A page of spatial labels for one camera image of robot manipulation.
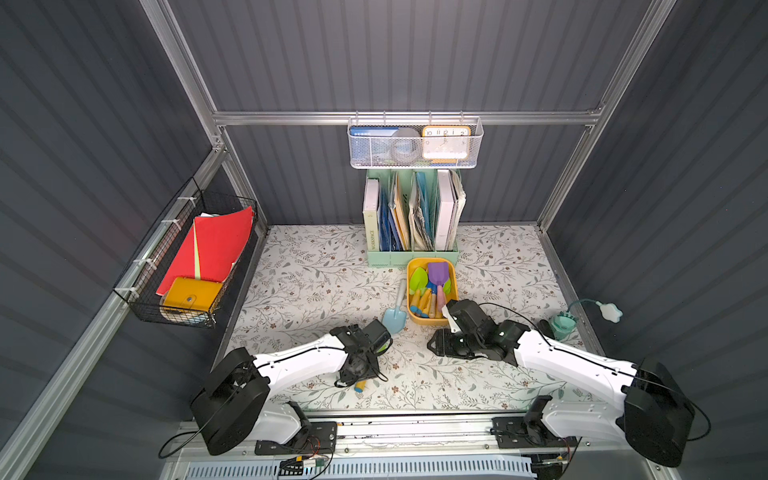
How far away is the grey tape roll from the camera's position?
88 cm

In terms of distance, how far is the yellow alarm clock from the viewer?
90cm

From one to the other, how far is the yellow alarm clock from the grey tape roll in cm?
2

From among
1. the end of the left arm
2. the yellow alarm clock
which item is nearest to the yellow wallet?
the end of the left arm

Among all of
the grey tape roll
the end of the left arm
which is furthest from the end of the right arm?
the grey tape roll
